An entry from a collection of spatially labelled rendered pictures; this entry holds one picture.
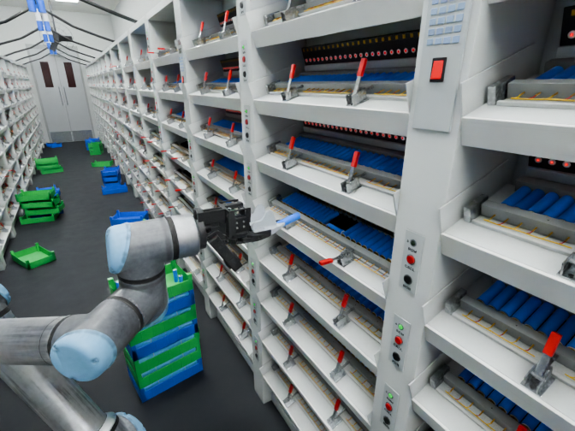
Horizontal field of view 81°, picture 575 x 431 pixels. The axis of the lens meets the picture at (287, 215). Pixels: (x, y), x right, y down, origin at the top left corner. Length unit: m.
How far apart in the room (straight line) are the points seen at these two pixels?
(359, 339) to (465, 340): 0.31
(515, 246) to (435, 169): 0.16
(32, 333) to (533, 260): 0.82
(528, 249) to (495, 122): 0.19
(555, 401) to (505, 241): 0.23
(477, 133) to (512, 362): 0.37
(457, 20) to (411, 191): 0.26
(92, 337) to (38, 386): 0.57
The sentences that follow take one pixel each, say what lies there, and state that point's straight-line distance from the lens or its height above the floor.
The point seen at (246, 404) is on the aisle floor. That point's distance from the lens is 1.76.
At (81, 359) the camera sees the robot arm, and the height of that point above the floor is 0.94.
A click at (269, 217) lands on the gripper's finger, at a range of 0.78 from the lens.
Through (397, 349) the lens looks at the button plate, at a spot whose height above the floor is 0.83.
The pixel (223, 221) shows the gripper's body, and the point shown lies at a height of 1.07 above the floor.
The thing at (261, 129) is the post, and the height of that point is 1.21.
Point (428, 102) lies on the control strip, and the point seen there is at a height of 1.32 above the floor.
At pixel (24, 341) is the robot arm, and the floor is 0.93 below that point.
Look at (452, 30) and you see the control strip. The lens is 0.60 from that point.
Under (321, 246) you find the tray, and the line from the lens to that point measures 0.94.
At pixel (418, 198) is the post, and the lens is 0.64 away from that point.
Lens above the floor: 1.35
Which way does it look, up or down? 21 degrees down
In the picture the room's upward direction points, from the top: straight up
